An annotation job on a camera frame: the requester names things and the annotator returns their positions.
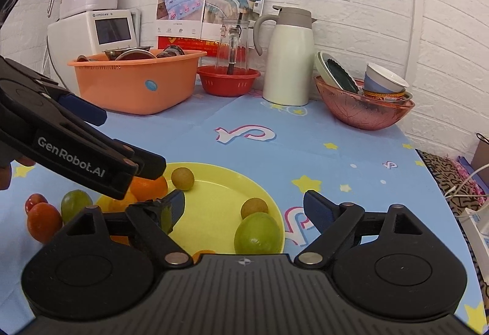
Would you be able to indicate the steel bowl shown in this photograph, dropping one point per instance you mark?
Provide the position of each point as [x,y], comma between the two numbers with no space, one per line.
[130,53]

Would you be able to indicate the person's left hand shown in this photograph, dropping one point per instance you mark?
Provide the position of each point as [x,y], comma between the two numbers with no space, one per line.
[23,162]

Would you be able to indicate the white thermos jug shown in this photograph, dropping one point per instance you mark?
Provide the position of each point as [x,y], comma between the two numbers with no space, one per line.
[286,59]

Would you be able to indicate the pale green dish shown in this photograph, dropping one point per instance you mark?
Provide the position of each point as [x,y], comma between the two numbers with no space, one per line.
[336,71]

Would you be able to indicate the yellow-orange citrus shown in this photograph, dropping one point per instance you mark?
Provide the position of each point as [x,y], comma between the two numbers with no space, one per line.
[114,204]

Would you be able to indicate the large orange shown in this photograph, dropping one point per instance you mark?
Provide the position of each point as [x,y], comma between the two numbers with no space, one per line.
[151,187]

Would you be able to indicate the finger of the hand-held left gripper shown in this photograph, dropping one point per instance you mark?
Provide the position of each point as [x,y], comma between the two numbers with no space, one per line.
[84,109]
[147,165]

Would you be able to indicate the glossy orange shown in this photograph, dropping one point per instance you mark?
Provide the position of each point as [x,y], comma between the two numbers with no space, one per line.
[202,254]

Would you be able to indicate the yellow plastic plate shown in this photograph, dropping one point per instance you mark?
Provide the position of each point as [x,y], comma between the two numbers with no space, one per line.
[217,201]

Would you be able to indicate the orange persimmon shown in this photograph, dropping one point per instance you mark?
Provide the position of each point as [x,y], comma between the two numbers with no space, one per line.
[42,223]

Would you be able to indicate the white appliance with screen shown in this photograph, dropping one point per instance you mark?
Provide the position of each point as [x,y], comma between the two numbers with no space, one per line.
[95,36]

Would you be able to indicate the orange plastic basket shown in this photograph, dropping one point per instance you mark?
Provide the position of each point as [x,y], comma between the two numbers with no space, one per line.
[141,84]

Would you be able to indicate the leopard print cloth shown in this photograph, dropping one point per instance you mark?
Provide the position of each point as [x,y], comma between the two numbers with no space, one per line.
[439,174]

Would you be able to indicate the pink glass bowl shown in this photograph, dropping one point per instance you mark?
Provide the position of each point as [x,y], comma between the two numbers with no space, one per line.
[363,109]

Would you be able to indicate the pink patterned paper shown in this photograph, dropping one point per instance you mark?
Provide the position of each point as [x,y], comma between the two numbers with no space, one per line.
[468,174]

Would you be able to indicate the green round citrus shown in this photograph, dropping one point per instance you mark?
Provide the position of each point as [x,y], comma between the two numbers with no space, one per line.
[256,235]

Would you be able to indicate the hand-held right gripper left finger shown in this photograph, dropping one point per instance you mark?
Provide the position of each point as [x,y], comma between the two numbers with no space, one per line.
[174,207]

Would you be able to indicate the cardboard box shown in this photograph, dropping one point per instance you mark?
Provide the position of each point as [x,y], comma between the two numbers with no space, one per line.
[482,159]

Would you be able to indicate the white charger block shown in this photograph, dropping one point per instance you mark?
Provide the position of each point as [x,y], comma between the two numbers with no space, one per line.
[477,224]

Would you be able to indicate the blue printed tablecloth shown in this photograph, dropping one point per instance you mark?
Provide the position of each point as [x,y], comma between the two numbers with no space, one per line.
[344,174]

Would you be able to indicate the clear glass jar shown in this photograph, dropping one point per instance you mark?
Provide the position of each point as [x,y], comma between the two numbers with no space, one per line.
[235,48]

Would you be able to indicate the brown longan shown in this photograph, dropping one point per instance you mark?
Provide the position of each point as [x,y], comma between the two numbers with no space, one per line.
[182,178]
[254,207]

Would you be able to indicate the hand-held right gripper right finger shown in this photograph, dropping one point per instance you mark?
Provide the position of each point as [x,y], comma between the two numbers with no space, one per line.
[315,210]

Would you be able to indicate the patterned rim bowl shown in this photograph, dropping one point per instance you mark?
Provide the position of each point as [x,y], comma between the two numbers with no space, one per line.
[386,95]

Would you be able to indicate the blue and white bowl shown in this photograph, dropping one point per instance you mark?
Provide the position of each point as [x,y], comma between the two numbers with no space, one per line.
[384,78]

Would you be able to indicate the small steel dish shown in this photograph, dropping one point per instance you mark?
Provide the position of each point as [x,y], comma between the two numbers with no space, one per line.
[82,58]

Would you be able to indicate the red plastic basket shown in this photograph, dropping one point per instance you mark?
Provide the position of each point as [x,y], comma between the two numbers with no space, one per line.
[228,82]

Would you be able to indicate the dark pot lid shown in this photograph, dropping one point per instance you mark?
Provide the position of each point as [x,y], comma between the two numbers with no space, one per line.
[171,51]

